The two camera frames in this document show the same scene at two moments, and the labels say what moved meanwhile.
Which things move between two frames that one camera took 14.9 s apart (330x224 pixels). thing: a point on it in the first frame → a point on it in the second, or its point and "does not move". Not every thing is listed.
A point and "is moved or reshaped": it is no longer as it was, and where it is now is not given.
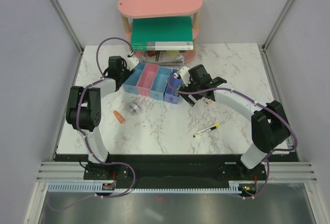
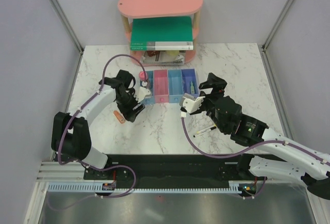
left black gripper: [128, 73] → [130, 114]
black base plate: [176, 169] does not move
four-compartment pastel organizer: [154, 80] is moved or reshaped
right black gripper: [185, 96] → [214, 82]
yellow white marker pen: [207, 129] does not move
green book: [164, 33] does not move
